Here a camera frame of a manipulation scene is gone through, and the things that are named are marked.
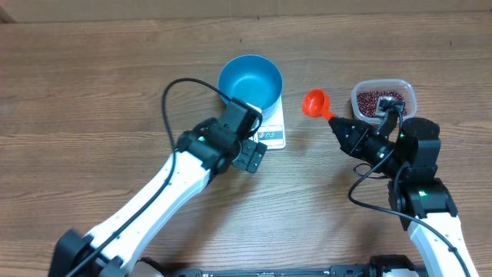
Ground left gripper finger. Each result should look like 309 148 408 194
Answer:
245 141 268 173
232 139 252 170

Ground clear plastic container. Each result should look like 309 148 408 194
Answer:
351 78 418 125

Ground blue bowl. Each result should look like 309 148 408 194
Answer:
218 55 283 120

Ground red measuring scoop blue handle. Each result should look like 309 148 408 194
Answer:
301 88 336 121

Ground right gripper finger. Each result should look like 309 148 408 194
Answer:
338 128 365 156
328 117 359 137

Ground white kitchen scale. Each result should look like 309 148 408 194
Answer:
246 95 286 150

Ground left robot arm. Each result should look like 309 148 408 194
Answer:
48 128 267 276

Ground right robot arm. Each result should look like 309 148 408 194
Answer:
328 115 477 276

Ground red beans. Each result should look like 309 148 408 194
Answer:
356 90 404 118

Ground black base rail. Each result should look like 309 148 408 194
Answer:
130 264 427 277

